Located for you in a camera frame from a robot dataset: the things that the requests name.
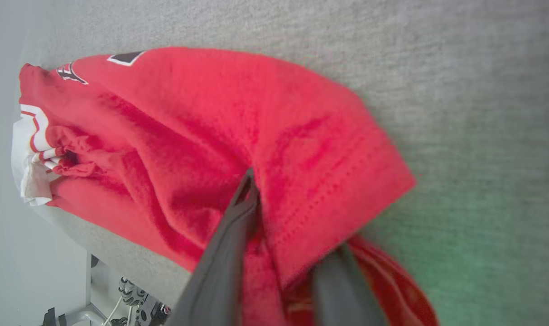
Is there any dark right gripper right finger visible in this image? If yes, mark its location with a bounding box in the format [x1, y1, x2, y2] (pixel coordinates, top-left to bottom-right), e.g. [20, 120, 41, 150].
[311, 244, 389, 326]

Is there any grey fabric table cover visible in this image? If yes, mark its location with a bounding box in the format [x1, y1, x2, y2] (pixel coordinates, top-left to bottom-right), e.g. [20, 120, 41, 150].
[19, 0, 549, 326]

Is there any thin white cable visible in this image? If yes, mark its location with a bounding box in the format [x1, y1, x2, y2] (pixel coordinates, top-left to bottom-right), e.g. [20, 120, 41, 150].
[101, 295, 123, 326]

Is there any red and white jersey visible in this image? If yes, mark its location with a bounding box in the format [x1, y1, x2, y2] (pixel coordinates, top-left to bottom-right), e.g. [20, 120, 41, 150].
[11, 46, 440, 326]

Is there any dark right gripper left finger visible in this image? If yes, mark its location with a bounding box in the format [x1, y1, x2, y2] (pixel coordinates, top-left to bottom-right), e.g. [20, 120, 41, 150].
[166, 168, 261, 326]

